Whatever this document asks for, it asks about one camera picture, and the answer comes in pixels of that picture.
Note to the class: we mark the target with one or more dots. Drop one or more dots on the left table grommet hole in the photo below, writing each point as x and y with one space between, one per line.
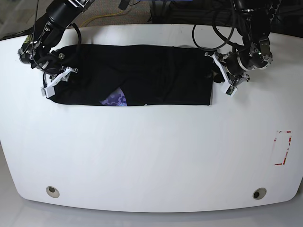
52 192

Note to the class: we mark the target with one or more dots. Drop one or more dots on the red tape rectangle marker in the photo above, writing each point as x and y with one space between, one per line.
281 147

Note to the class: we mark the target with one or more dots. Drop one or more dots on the table grommet hole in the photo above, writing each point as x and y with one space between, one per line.
52 192
259 193

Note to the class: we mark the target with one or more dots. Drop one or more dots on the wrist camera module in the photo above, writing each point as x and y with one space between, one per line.
48 91
228 89

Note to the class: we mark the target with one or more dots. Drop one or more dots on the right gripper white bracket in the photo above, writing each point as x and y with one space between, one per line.
62 76

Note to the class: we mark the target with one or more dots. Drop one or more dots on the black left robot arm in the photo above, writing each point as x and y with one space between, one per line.
253 23

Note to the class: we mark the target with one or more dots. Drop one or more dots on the right table grommet hole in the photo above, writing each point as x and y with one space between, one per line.
259 193

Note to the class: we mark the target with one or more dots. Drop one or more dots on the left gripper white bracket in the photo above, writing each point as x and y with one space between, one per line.
231 67

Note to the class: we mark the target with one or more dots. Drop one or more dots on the black printed T-shirt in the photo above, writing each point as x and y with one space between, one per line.
137 75

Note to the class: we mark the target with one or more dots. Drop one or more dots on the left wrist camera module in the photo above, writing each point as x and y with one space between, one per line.
228 89

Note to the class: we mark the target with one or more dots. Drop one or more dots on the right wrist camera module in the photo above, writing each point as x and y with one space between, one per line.
48 91

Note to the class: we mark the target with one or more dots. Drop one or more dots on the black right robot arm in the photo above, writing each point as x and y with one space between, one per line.
46 33

